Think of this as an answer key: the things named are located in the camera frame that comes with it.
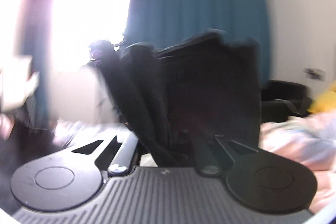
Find black trousers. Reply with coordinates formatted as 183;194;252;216
89;30;261;167

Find black armchair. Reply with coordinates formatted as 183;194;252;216
261;80;313;123

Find window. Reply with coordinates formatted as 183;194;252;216
50;0;130;66

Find teal curtain left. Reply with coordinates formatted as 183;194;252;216
19;0;52;128

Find wall power socket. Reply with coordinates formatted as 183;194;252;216
305;68;325;81

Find pastel pink bed sheet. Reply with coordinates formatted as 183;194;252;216
53;111;335;213

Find yellow plush toy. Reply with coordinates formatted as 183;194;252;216
308;81;336;114

